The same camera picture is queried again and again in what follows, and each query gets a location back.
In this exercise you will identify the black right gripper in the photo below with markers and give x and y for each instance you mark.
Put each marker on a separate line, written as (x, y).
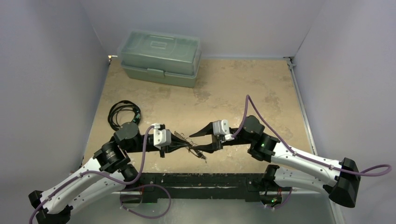
(218, 142)

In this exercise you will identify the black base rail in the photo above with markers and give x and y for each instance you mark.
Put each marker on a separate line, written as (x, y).
(250, 187)

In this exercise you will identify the green plastic toolbox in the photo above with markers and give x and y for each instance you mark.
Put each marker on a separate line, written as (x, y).
(161, 57)

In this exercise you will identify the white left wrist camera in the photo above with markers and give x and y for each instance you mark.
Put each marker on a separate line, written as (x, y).
(161, 135)

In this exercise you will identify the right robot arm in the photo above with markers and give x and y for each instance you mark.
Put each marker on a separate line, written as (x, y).
(288, 167)

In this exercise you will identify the aluminium frame rail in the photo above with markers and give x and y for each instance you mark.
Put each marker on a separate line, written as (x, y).
(337, 213)

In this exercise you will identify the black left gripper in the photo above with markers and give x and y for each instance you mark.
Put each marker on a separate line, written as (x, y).
(176, 143)

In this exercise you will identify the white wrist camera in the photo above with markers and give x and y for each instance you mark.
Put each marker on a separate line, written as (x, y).
(221, 130)
(161, 135)

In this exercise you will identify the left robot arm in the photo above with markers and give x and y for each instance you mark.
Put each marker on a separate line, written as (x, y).
(117, 164)

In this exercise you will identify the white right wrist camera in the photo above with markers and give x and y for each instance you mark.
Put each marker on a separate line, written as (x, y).
(221, 130)

